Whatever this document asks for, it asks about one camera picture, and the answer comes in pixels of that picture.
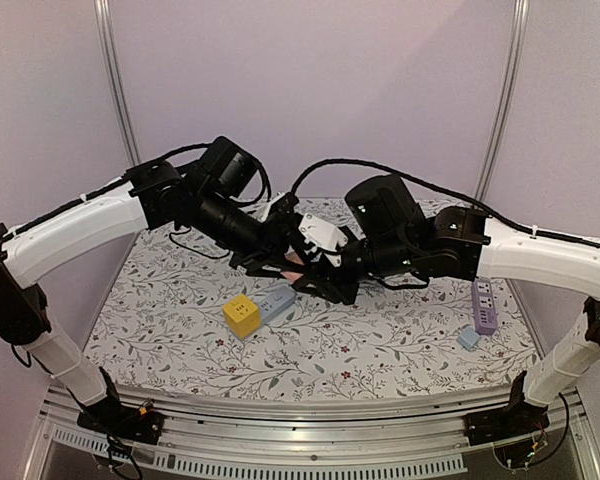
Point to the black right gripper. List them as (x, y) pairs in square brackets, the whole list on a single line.
[(341, 261)]

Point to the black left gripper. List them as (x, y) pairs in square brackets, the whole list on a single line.
[(269, 252)]

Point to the blue power strip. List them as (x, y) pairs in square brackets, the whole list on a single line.
[(275, 303)]

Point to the yellow cube socket adapter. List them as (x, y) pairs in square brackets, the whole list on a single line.
[(242, 316)]

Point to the light blue plug adapter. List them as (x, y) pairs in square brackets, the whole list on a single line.
[(468, 338)]

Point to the purple power strip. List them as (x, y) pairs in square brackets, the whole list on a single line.
[(484, 307)]

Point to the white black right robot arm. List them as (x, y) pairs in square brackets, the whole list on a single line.
[(468, 241)]

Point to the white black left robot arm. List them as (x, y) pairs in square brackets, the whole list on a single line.
[(193, 186)]

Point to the floral patterned table mat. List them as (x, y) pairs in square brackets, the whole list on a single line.
[(162, 328)]

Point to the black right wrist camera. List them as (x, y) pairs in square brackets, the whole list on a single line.
[(393, 225)]

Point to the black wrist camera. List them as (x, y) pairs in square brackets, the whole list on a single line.
[(393, 225), (225, 170)]

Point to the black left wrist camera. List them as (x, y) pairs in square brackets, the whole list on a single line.
[(225, 170)]

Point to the aluminium front rail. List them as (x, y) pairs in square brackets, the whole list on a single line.
[(408, 438)]

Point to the left aluminium frame post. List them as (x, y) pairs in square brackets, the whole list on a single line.
[(104, 22)]

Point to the aluminium frame post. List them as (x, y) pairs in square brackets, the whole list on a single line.
[(104, 22), (505, 101)]

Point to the right aluminium frame post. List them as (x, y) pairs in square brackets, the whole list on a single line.
[(505, 101)]

